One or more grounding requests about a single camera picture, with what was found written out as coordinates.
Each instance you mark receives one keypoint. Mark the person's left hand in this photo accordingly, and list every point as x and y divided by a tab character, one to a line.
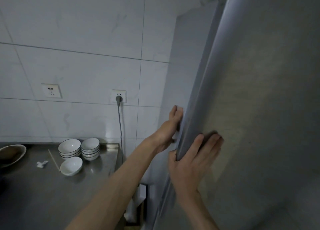
167	132

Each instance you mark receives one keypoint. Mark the crumpled white tissue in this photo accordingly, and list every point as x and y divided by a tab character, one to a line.
42	164

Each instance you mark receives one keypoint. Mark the stainless steel table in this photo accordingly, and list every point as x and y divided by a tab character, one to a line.
32	194

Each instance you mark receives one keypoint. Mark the grey refrigerator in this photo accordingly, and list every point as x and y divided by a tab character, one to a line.
262	87

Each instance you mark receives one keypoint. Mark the white empty wall socket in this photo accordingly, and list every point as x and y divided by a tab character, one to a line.
51	91

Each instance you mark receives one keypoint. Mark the person's right hand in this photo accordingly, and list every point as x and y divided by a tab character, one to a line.
192	169

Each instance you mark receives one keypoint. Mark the white wall socket with plug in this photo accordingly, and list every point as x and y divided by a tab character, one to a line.
123	93

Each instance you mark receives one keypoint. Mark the wooden chopstick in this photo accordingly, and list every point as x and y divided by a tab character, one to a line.
54	161

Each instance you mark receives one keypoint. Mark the group of white bowls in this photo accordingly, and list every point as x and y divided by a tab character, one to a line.
71	166

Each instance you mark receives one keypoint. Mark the person's left forearm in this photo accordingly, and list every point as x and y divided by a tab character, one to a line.
117	187

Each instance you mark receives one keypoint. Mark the brown shallow dish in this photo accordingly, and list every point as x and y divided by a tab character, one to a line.
11	154

